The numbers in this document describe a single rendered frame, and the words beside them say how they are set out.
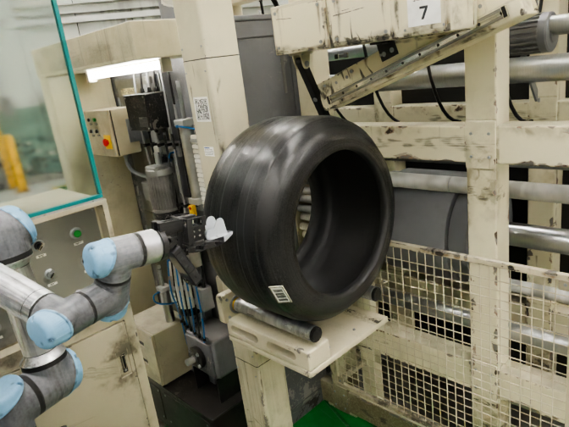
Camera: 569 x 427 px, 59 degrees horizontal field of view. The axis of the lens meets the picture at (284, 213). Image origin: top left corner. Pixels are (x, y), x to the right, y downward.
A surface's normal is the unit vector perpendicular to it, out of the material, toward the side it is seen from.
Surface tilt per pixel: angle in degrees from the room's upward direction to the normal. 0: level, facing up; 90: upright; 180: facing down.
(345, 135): 79
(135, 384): 90
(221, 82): 90
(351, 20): 90
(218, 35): 90
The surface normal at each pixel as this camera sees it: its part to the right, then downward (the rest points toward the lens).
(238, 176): -0.64, -0.34
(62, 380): 0.85, -0.04
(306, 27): -0.71, 0.29
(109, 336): 0.69, 0.12
